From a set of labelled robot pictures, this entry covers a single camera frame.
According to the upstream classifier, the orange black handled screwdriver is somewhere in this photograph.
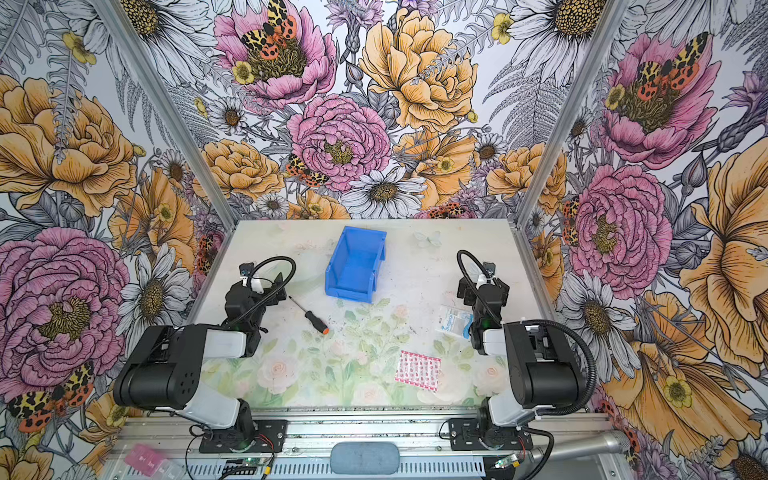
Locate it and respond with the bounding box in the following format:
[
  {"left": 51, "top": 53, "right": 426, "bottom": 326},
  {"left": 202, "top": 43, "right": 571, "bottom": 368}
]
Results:
[{"left": 288, "top": 296, "right": 330, "bottom": 335}]

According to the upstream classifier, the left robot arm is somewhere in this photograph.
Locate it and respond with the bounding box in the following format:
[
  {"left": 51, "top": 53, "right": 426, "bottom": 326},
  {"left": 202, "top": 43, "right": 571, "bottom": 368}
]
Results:
[{"left": 113, "top": 256, "right": 296, "bottom": 453}]

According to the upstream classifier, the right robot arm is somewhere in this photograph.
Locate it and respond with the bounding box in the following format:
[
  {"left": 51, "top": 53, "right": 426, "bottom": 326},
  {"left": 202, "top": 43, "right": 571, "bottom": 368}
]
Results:
[{"left": 448, "top": 250, "right": 596, "bottom": 451}]

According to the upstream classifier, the blue plastic bin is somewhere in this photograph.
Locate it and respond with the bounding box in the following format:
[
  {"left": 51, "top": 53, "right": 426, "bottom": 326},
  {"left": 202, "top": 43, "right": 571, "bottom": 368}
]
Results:
[{"left": 324, "top": 226, "right": 387, "bottom": 304}]

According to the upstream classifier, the white blue sachet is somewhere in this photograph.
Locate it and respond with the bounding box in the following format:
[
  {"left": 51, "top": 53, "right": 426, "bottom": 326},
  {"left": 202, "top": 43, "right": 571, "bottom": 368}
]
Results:
[{"left": 436, "top": 305, "right": 473, "bottom": 341}]

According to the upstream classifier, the pink patterned packet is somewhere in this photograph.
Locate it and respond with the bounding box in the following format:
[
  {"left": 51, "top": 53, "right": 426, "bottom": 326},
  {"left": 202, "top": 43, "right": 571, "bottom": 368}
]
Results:
[{"left": 394, "top": 351, "right": 441, "bottom": 392}]

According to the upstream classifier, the green circuit board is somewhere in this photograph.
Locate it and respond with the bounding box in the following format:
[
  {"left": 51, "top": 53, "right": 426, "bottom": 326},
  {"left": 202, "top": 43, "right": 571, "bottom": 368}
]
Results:
[{"left": 220, "top": 455, "right": 275, "bottom": 479}]

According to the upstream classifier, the pink box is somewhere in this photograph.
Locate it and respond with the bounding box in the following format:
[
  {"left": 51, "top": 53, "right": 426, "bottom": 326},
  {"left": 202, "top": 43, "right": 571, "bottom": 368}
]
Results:
[{"left": 124, "top": 444, "right": 167, "bottom": 478}]

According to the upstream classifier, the grey oval pad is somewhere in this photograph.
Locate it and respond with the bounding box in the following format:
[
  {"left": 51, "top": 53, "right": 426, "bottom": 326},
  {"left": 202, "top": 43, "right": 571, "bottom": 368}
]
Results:
[{"left": 330, "top": 442, "right": 401, "bottom": 475}]

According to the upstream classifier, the silver metal tube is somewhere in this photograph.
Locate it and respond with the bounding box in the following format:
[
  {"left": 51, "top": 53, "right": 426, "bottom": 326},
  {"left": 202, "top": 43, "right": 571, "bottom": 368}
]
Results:
[{"left": 549, "top": 430, "right": 630, "bottom": 461}]

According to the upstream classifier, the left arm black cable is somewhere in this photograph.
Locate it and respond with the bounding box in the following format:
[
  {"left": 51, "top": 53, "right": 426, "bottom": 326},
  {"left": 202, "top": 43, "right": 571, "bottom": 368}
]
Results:
[{"left": 221, "top": 255, "right": 298, "bottom": 330}]

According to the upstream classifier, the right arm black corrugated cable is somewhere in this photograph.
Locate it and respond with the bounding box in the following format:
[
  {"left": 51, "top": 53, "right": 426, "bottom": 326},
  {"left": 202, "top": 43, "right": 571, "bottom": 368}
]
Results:
[{"left": 455, "top": 249, "right": 599, "bottom": 480}]

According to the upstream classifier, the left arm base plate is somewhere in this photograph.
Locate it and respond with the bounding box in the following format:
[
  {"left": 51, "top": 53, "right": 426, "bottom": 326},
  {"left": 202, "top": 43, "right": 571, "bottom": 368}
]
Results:
[{"left": 198, "top": 419, "right": 288, "bottom": 454}]

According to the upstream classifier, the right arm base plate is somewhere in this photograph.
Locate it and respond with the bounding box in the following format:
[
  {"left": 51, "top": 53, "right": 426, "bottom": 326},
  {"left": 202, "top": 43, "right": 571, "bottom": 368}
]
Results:
[{"left": 439, "top": 417, "right": 533, "bottom": 452}]

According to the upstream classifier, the aluminium rail frame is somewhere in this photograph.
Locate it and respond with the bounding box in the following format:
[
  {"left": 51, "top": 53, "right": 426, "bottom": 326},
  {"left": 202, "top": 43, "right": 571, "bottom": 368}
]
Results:
[{"left": 103, "top": 407, "right": 636, "bottom": 479}]

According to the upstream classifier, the left corner aluminium post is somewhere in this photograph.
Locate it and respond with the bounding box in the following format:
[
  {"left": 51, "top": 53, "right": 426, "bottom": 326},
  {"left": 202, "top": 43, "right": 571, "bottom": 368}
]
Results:
[{"left": 94, "top": 1, "right": 238, "bottom": 233}]

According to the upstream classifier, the corner aluminium post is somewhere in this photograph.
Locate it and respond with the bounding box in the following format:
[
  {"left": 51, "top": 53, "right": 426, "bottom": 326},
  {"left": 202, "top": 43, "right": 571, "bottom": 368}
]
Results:
[
  {"left": 514, "top": 0, "right": 631, "bottom": 229},
  {"left": 94, "top": 1, "right": 238, "bottom": 233}
]

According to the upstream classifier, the right corner aluminium post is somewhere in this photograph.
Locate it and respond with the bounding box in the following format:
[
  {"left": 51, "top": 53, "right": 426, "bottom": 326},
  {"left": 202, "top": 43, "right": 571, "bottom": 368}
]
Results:
[{"left": 514, "top": 0, "right": 631, "bottom": 229}]

